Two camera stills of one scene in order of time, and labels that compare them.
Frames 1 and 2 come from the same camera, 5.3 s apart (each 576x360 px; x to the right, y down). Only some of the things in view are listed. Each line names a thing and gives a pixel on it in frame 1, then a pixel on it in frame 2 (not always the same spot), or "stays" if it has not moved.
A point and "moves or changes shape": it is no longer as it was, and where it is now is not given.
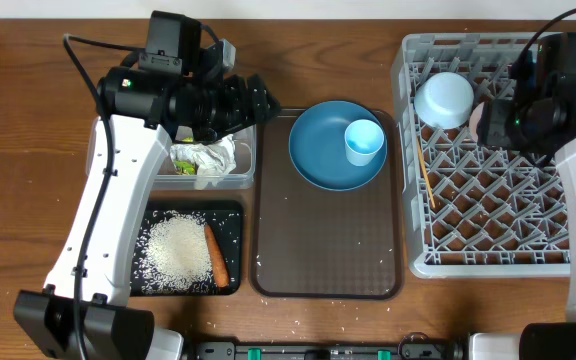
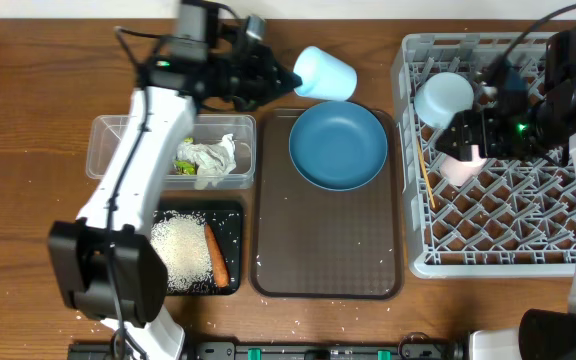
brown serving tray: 312,243 stays
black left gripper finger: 261,105 -> 282,81
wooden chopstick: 426,173 stays
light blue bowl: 444,100 stays
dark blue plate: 317,146 stays
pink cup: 474,118 moves or changes shape
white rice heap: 178,253 stays
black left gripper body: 208,105 -> 247,76
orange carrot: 221,273 stays
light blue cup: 363,139 -> 324,77
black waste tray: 226,220 stays
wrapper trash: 214,161 stays
